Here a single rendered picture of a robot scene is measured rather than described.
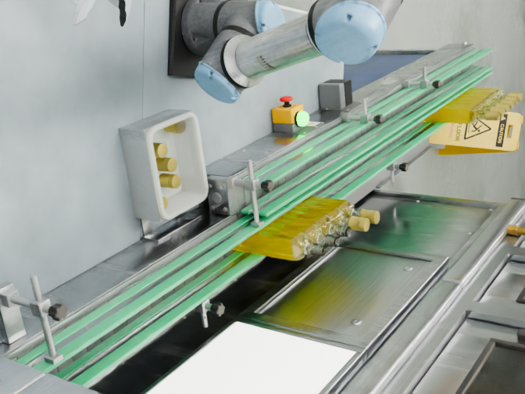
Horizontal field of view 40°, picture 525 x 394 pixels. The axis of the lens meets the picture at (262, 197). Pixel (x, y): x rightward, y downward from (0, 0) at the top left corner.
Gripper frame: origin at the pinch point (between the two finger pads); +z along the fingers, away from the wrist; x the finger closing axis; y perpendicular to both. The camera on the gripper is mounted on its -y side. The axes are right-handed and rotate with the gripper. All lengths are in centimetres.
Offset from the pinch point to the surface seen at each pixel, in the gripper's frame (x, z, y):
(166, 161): -30.7, 30.2, -4.5
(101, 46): -19.6, 7.9, 12.2
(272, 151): -65, 28, -17
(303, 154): -69, 26, -25
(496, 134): -393, 50, -58
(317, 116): -100, 22, -17
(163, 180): -31.9, 35.2, -4.7
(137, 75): -29.6, 13.5, 7.9
